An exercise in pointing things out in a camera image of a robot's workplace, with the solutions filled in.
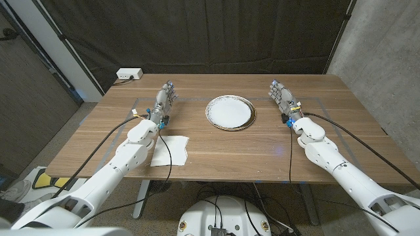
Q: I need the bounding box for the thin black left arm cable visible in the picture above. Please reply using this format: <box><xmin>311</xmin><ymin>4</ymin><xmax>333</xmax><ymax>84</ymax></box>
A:
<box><xmin>74</xmin><ymin>127</ymin><xmax>173</xmax><ymax>229</ymax></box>

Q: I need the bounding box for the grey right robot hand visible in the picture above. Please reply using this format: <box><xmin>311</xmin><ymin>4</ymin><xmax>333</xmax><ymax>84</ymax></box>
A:
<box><xmin>268</xmin><ymin>79</ymin><xmax>305</xmax><ymax>127</ymax></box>

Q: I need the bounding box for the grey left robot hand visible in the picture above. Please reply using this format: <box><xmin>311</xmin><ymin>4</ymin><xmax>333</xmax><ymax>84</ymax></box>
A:
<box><xmin>149</xmin><ymin>80</ymin><xmax>180</xmax><ymax>129</ymax></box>

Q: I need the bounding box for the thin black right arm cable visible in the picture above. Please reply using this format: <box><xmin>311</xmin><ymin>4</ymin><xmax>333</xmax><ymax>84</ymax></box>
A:
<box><xmin>288</xmin><ymin>126</ymin><xmax>401</xmax><ymax>233</ymax></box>

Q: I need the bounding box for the white floor cable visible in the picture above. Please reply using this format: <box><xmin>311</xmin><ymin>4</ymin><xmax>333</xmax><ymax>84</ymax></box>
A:
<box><xmin>252</xmin><ymin>182</ymin><xmax>295</xmax><ymax>233</ymax></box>

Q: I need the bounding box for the black outlet power cord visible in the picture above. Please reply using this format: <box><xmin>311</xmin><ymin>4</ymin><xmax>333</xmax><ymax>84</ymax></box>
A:
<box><xmin>113</xmin><ymin>75</ymin><xmax>135</xmax><ymax>87</ymax></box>

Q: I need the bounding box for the black trouser leg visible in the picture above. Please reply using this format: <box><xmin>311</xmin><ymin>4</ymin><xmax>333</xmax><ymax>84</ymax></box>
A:
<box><xmin>0</xmin><ymin>198</ymin><xmax>26</xmax><ymax>224</ymax></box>

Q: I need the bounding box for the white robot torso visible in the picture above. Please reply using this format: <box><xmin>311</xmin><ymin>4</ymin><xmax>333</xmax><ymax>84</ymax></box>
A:
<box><xmin>177</xmin><ymin>195</ymin><xmax>272</xmax><ymax>236</ymax></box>

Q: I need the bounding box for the black backdrop stand pole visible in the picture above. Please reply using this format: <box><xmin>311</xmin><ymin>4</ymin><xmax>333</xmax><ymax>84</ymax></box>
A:
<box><xmin>31</xmin><ymin>0</ymin><xmax>106</xmax><ymax>96</ymax></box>
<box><xmin>323</xmin><ymin>0</ymin><xmax>358</xmax><ymax>75</ymax></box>

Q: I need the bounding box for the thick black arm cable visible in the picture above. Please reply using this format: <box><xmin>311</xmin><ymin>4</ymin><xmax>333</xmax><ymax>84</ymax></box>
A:
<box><xmin>51</xmin><ymin>114</ymin><xmax>150</xmax><ymax>199</ymax></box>
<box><xmin>303</xmin><ymin>112</ymin><xmax>420</xmax><ymax>191</ymax></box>

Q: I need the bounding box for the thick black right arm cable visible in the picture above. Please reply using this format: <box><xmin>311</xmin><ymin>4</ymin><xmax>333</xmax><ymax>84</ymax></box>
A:
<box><xmin>303</xmin><ymin>112</ymin><xmax>420</xmax><ymax>191</ymax></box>

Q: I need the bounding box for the grey table leg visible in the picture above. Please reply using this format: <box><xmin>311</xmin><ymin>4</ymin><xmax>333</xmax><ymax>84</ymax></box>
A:
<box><xmin>297</xmin><ymin>183</ymin><xmax>320</xmax><ymax>226</ymax></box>
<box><xmin>132</xmin><ymin>179</ymin><xmax>151</xmax><ymax>220</ymax></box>

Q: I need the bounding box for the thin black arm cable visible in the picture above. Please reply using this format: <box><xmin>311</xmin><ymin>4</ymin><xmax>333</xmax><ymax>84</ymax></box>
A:
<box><xmin>288</xmin><ymin>126</ymin><xmax>401</xmax><ymax>233</ymax></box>
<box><xmin>74</xmin><ymin>127</ymin><xmax>173</xmax><ymax>229</ymax></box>

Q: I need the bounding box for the grey sneaker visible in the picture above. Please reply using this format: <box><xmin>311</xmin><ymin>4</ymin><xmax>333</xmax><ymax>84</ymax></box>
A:
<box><xmin>0</xmin><ymin>179</ymin><xmax>32</xmax><ymax>203</ymax></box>

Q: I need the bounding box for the black round floor fan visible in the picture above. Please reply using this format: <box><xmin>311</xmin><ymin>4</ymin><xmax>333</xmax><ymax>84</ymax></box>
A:
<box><xmin>149</xmin><ymin>180</ymin><xmax>172</xmax><ymax>193</ymax></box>

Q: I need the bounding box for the white power outlet box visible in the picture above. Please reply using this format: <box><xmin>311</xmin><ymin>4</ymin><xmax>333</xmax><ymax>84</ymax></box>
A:
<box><xmin>115</xmin><ymin>68</ymin><xmax>144</xmax><ymax>81</ymax></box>

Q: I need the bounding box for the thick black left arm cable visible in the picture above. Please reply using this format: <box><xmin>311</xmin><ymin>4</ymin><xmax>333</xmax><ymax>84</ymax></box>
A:
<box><xmin>51</xmin><ymin>114</ymin><xmax>150</xmax><ymax>199</ymax></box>

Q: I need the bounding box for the black curtain backdrop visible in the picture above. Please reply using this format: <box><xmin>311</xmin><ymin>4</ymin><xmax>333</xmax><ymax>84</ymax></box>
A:
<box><xmin>39</xmin><ymin>0</ymin><xmax>357</xmax><ymax>94</ymax></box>

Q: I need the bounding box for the white plate with gold rim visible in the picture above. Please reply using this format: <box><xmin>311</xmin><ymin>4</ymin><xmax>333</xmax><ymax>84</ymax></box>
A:
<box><xmin>205</xmin><ymin>94</ymin><xmax>257</xmax><ymax>132</ymax></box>

